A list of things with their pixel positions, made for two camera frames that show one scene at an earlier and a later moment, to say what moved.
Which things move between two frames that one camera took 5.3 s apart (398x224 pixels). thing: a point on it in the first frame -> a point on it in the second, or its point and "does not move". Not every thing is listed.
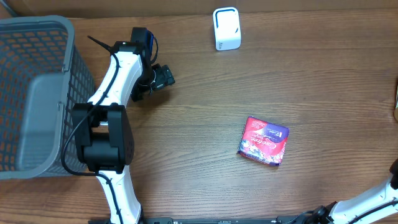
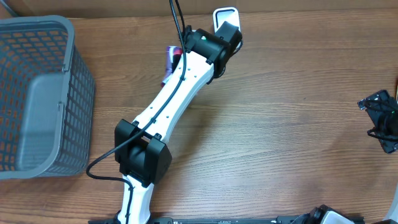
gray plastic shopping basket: [43, 76] does not move
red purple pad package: [263, 141] -> [173, 54]
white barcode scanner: [227, 29] does not move
